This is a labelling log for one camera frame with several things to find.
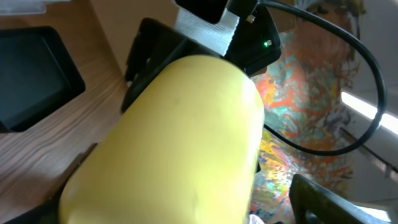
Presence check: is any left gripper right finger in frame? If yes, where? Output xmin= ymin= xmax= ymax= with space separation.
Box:
xmin=289 ymin=174 xmax=392 ymax=224

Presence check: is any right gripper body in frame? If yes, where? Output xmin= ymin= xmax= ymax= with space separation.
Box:
xmin=121 ymin=2 xmax=282 ymax=112

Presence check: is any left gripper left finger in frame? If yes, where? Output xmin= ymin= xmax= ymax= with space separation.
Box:
xmin=5 ymin=143 xmax=98 ymax=224

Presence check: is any yellow plastic cup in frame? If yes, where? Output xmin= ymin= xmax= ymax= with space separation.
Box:
xmin=59 ymin=55 xmax=264 ymax=223

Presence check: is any black waste tray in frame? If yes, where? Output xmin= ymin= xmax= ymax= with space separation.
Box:
xmin=1 ymin=26 xmax=86 ymax=133

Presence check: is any clear plastic bin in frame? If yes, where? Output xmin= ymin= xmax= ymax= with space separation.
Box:
xmin=1 ymin=0 xmax=70 ymax=16

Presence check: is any right camera cable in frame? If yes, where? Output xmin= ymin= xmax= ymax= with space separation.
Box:
xmin=257 ymin=0 xmax=388 ymax=157

